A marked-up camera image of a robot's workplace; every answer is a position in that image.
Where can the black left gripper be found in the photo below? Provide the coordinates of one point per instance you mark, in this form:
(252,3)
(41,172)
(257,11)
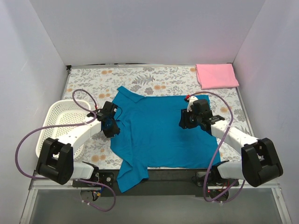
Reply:
(112,131)

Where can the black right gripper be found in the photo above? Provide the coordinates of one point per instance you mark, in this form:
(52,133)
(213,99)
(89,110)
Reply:
(183,120)

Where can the teal blue t shirt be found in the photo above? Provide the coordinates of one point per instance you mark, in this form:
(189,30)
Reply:
(150,137)

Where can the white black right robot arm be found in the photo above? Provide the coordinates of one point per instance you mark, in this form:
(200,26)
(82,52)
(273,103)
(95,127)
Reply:
(259,160)

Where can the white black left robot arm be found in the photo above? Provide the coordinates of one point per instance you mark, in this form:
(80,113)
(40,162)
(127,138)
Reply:
(56,158)

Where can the floral patterned table mat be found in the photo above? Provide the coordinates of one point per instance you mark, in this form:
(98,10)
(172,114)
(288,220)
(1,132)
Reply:
(149,80)

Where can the white perforated plastic basket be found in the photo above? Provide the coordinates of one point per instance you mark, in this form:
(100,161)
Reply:
(60,113)

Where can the folded pink t shirt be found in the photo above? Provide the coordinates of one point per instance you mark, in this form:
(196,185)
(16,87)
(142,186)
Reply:
(216,76)

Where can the black front mounting rail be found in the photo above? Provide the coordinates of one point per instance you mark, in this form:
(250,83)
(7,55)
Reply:
(161,182)

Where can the aluminium table frame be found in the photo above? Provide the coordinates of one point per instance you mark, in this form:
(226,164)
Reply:
(168,197)

